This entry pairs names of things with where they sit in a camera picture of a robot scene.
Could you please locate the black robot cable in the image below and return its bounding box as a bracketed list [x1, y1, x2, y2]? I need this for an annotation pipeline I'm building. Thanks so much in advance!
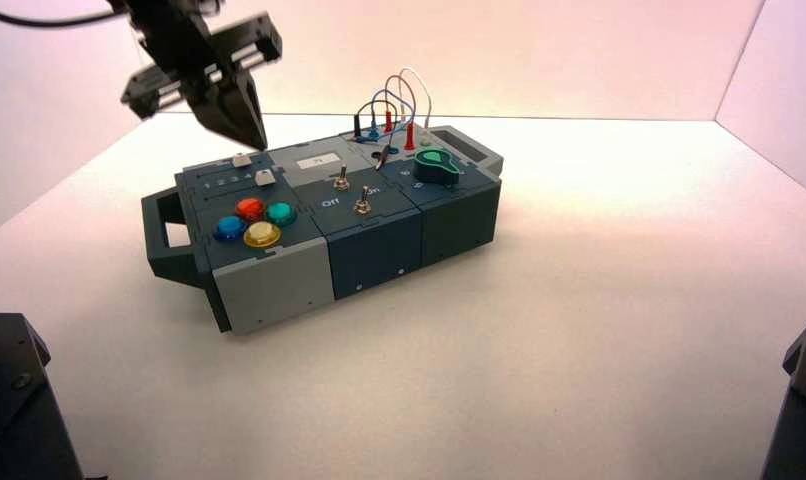
[0, 2, 127, 29]

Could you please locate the black jumper cable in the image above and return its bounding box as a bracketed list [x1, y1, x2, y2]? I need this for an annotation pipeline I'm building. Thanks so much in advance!
[351, 99, 400, 173]

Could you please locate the red jumper cable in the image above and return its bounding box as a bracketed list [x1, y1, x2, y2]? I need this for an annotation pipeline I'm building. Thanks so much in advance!
[383, 74, 419, 152]

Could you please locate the yellow round push button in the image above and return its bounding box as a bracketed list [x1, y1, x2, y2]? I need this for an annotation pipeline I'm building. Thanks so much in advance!
[243, 221, 284, 250]

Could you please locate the green round push button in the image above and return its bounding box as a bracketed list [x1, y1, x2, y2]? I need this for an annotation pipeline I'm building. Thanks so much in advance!
[264, 201, 299, 229]

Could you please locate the green rotary knob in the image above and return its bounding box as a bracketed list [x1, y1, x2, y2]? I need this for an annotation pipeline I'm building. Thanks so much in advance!
[413, 148, 463, 186]

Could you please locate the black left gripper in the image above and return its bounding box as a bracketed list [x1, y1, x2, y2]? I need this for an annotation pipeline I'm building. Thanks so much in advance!
[119, 0, 284, 151]

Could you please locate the small white display screen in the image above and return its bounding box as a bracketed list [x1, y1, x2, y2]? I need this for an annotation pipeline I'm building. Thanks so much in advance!
[294, 153, 342, 171]

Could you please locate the blue round push button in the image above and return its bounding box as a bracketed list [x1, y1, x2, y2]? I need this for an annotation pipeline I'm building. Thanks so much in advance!
[212, 215, 249, 244]

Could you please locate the orange round push button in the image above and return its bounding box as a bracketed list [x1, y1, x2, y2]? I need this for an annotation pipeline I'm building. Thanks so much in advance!
[234, 197, 267, 222]

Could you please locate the blue jumper cable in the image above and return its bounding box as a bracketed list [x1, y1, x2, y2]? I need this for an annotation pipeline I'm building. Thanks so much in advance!
[367, 88, 402, 143]

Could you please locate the dark modular control box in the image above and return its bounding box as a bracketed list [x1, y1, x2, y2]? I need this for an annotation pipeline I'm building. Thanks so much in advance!
[141, 124, 505, 336]

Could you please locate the white jumper cable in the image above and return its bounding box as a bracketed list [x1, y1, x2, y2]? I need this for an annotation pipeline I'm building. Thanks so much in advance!
[398, 66, 435, 146]

